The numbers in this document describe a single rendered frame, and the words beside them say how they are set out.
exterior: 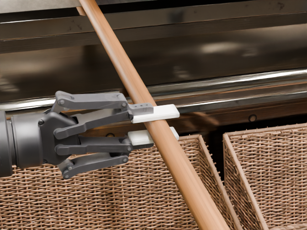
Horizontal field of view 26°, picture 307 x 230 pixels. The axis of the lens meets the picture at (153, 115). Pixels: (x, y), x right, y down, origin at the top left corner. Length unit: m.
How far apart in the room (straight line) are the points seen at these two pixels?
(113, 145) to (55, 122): 0.09
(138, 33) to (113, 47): 0.30
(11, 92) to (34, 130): 0.59
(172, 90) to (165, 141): 0.24
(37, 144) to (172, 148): 0.18
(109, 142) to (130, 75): 0.16
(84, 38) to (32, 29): 0.11
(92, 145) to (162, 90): 0.23
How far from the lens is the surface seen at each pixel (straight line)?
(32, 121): 0.91
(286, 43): 1.64
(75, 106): 0.91
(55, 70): 1.50
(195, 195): 0.80
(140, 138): 0.96
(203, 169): 1.63
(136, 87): 1.04
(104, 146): 0.95
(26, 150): 0.90
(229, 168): 1.63
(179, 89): 1.13
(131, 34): 1.48
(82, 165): 0.96
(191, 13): 1.50
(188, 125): 1.62
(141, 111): 0.94
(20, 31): 1.44
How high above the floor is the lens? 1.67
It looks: 28 degrees down
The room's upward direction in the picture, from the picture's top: straight up
